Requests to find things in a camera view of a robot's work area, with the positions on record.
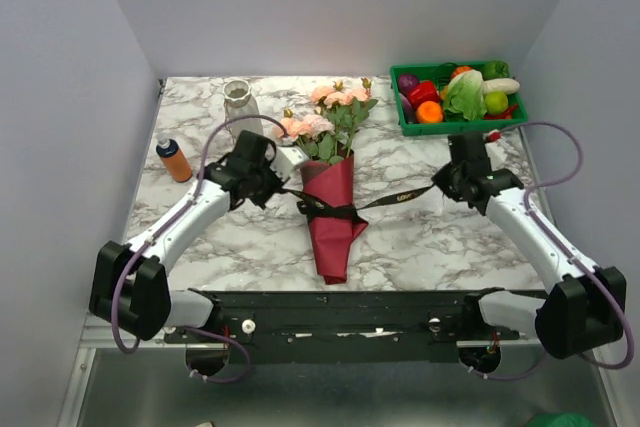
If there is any black ribbon with gold text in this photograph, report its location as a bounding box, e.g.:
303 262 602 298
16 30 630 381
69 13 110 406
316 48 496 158
279 184 434 223

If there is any red wrapping paper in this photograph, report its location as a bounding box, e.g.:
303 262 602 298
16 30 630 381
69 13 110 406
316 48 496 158
301 154 368 285

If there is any pink artificial flower bunch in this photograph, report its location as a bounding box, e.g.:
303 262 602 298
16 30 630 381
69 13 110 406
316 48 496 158
272 77 378 165

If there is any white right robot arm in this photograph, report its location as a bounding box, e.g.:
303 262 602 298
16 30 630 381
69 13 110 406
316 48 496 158
432 132 634 359

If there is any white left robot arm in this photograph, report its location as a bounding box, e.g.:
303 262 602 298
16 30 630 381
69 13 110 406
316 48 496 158
89 131 307 342

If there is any white ribbed ceramic vase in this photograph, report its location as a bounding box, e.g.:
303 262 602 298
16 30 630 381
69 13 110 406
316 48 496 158
222 80 263 139

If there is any red toy chili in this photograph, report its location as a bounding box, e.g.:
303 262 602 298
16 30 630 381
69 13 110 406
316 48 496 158
484 104 519 120

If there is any orange toy fruit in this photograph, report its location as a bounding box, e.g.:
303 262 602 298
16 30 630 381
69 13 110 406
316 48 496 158
415 101 444 124

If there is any green toy lime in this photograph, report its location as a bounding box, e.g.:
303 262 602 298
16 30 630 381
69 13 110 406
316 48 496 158
484 91 509 114

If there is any orange bottle with blue cap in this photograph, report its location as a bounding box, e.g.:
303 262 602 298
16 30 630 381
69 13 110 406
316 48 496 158
155 136 193 183

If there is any green toy lettuce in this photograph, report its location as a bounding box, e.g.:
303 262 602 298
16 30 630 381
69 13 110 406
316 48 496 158
443 69 487 122

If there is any red toy bell pepper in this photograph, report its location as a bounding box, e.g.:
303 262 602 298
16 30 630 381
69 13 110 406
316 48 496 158
407 80 441 109

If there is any white toy radish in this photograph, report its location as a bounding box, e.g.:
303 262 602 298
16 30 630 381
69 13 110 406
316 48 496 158
482 78 521 96

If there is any orange toy carrot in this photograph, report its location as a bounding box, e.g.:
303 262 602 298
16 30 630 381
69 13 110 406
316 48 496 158
451 65 472 79

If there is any green toy bell pepper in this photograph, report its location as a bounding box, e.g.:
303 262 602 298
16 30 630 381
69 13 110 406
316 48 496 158
480 60 511 81

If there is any green plastic basket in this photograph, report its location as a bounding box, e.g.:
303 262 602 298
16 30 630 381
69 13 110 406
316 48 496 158
390 63 528 136

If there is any purple toy onion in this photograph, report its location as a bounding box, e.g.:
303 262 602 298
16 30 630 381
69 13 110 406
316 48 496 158
396 73 420 96

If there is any green object at bottom edge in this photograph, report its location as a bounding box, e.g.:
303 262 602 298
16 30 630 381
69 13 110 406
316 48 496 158
525 412 595 427

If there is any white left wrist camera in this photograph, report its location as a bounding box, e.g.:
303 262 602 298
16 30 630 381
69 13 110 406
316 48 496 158
270 146 309 182

